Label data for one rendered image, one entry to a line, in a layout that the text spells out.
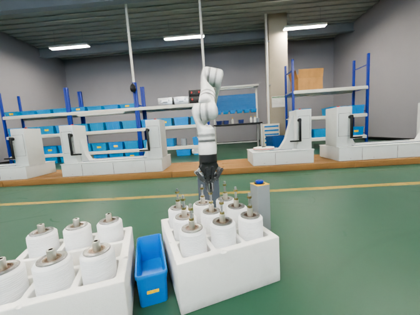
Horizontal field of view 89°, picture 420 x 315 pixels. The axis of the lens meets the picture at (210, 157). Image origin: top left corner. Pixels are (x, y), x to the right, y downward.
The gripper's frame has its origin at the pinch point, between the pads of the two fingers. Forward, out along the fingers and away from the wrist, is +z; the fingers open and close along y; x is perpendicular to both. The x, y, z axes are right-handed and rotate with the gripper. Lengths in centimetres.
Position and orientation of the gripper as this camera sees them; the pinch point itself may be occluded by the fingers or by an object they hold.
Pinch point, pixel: (209, 187)
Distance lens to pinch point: 90.4
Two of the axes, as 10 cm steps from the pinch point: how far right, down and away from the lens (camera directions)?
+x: -4.1, -0.9, 9.1
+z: 0.6, 9.9, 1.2
